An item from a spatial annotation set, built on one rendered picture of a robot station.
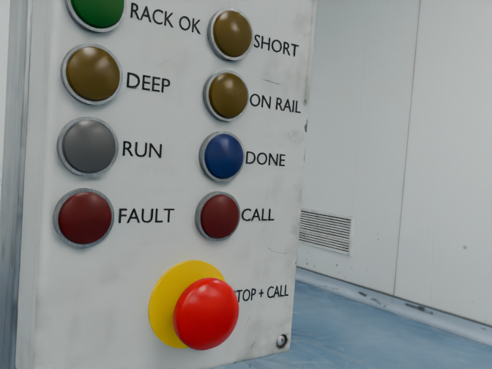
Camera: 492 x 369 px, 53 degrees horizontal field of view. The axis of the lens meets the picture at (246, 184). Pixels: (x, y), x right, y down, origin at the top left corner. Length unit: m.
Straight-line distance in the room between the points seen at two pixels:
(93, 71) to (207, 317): 0.14
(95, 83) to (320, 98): 3.90
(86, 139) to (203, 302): 0.10
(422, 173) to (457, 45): 0.84
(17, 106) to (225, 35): 0.13
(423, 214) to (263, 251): 3.18
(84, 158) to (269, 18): 0.15
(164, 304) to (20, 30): 0.19
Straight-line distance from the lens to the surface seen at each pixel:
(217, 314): 0.28
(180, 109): 0.28
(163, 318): 0.29
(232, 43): 0.30
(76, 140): 0.25
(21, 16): 0.34
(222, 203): 0.29
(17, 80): 0.33
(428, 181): 3.46
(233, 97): 0.29
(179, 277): 0.29
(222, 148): 0.29
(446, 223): 3.40
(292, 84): 0.33
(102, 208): 0.26
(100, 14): 0.26
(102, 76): 0.26
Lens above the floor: 0.98
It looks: 3 degrees down
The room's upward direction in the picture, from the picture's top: 4 degrees clockwise
